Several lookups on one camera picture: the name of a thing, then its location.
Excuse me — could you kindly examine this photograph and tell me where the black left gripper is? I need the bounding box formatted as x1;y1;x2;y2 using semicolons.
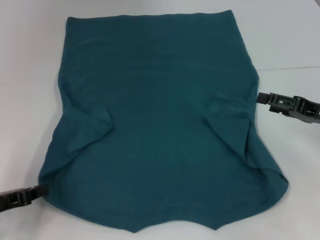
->
0;186;50;209

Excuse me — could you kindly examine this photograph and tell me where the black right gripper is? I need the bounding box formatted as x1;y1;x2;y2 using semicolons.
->
257;92;320;125

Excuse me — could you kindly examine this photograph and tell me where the teal blue shirt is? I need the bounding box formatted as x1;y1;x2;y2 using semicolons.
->
37;9;291;227

